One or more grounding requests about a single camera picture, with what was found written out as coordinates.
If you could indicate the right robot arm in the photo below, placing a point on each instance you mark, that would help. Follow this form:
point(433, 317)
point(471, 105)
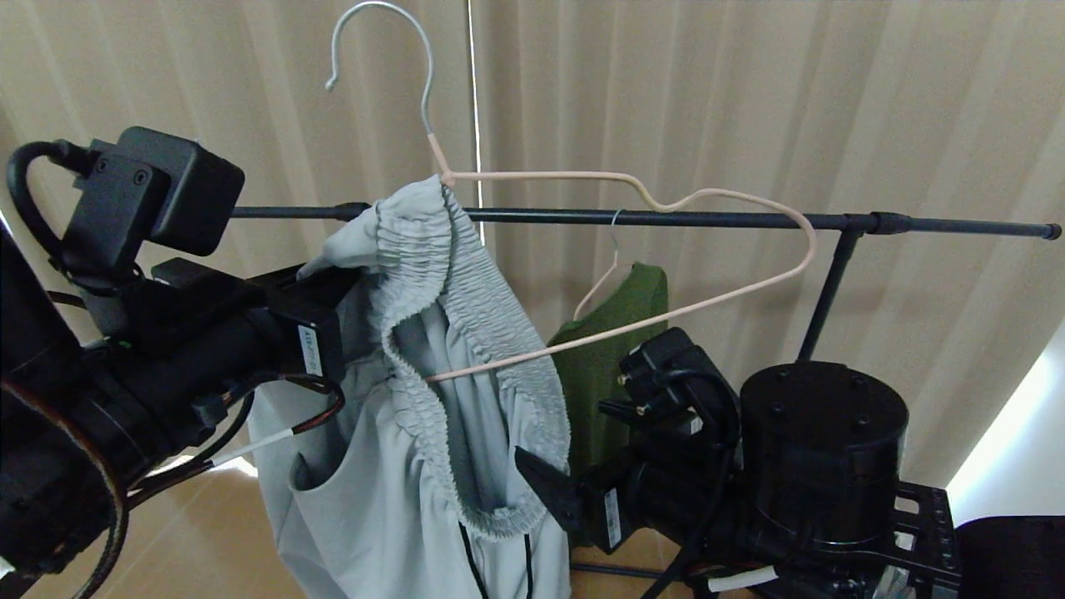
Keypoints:
point(824, 449)

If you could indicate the black clothes rack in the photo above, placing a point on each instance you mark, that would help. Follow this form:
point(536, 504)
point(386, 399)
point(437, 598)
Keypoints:
point(749, 220)

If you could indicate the beige curtain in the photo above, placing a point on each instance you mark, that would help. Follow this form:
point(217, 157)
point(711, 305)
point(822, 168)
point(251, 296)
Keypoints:
point(749, 100)

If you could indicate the pale grey garment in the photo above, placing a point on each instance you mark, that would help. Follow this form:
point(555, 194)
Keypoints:
point(374, 499)

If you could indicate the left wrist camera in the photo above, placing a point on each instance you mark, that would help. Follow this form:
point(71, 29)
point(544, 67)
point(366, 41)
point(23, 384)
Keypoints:
point(158, 191)

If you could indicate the green long-sleeved shirt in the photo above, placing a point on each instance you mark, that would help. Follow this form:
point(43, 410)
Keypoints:
point(620, 316)

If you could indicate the pink clothes hanger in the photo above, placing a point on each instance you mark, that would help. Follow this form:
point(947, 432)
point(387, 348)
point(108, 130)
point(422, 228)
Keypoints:
point(614, 249)
point(724, 193)

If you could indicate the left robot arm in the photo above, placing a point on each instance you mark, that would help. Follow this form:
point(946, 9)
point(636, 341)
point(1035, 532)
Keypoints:
point(50, 466)

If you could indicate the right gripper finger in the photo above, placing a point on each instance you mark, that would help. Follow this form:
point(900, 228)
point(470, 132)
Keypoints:
point(553, 491)

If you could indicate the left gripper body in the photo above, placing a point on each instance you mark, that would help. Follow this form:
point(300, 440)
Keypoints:
point(208, 374)

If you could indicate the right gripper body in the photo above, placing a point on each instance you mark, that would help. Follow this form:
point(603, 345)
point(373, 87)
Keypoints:
point(674, 499)

